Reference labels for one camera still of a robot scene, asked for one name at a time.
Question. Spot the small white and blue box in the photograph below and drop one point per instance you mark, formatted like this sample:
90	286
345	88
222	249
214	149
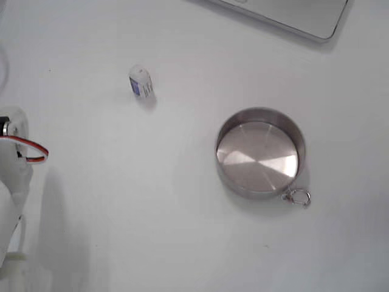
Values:
140	83

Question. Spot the round metal bowl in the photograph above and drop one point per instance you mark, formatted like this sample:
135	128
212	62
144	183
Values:
261	155

